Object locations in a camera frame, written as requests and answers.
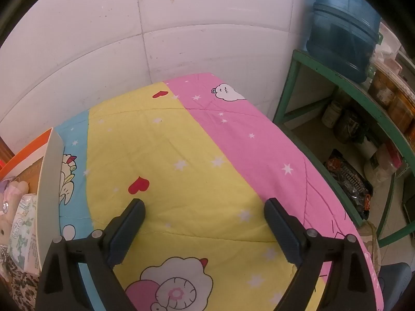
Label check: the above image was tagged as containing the leopard print cloth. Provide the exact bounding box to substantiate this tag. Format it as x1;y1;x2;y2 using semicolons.
3;256;39;310

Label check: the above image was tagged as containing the dark blue stool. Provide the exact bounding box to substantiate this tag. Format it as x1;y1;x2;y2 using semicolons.
378;263;412;311

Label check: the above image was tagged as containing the floral tissue pack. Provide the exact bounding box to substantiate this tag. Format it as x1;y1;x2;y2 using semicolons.
9;194;40;276

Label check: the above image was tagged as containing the black tray of items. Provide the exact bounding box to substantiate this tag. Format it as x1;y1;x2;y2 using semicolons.
323;149;374;220

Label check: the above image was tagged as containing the pink plush toy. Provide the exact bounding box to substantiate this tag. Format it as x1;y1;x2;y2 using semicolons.
1;181;29;237

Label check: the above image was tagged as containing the orange white cardboard box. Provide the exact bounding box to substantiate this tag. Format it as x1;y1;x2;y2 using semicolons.
1;128;63;266

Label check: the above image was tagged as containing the white plastic container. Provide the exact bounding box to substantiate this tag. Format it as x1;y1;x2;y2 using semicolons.
364;141;402;187

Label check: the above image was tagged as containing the colourful cartoon quilt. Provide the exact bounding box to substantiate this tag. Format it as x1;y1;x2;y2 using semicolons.
53;72;386;311

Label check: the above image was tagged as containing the amber food jar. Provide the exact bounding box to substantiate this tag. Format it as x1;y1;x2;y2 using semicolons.
388;88;414;133

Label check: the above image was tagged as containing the green metal shelf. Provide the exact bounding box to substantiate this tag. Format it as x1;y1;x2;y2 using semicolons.
272;49;415;249

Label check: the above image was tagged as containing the blue water jug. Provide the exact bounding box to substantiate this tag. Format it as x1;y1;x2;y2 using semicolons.
306;0;381;83

